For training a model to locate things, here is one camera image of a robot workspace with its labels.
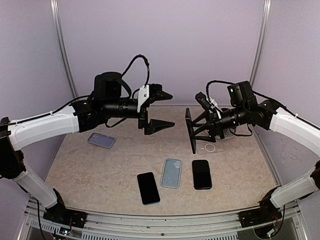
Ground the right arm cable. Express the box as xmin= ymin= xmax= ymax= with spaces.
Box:
xmin=205 ymin=79 xmax=320 ymax=121

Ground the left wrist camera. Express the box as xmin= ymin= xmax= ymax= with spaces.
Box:
xmin=137 ymin=83 xmax=163 ymax=113

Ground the aluminium frame rail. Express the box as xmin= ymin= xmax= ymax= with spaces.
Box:
xmin=14 ymin=199 xmax=308 ymax=240

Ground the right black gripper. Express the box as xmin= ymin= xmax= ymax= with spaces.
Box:
xmin=191 ymin=103 xmax=249 ymax=142

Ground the lavender phone case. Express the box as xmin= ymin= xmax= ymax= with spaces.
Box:
xmin=87 ymin=132 xmax=116 ymax=149

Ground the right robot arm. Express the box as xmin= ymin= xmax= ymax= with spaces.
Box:
xmin=185 ymin=80 xmax=320 ymax=222

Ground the black phone teal edge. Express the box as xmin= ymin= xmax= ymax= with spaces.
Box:
xmin=137 ymin=172 xmax=161 ymax=206

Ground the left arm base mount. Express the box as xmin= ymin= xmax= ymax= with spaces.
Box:
xmin=43 ymin=188 xmax=88 ymax=229

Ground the light blue phone case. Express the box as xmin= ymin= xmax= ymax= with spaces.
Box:
xmin=160 ymin=158 xmax=182 ymax=189

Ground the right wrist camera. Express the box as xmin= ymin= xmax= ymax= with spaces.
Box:
xmin=195 ymin=91 xmax=218 ymax=111

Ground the clear phone case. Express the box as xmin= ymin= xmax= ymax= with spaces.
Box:
xmin=196 ymin=142 xmax=225 ymax=155

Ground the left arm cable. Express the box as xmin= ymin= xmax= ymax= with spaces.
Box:
xmin=0 ymin=54 xmax=151 ymax=126

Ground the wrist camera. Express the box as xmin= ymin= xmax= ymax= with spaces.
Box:
xmin=137 ymin=83 xmax=163 ymax=113
xmin=195 ymin=91 xmax=218 ymax=111

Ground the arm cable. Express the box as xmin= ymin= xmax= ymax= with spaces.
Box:
xmin=205 ymin=79 xmax=320 ymax=121
xmin=0 ymin=54 xmax=151 ymax=126

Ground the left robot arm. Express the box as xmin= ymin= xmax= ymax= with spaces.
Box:
xmin=0 ymin=71 xmax=175 ymax=223

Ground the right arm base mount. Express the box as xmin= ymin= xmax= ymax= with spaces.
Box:
xmin=238 ymin=187 xmax=282 ymax=228

